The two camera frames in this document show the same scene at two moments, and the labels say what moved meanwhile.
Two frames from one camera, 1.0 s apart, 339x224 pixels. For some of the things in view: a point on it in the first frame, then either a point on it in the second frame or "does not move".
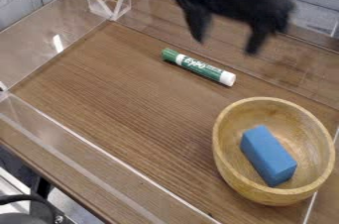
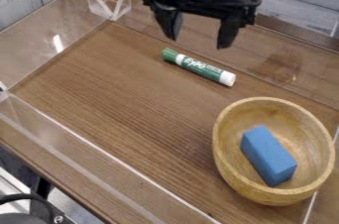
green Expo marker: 197,66 does not move
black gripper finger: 259,32 -> 229,29
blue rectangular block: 267,156 does not move
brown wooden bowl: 303,133 does not move
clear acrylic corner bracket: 104,7 does not move
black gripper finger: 199,15 -> 169,18
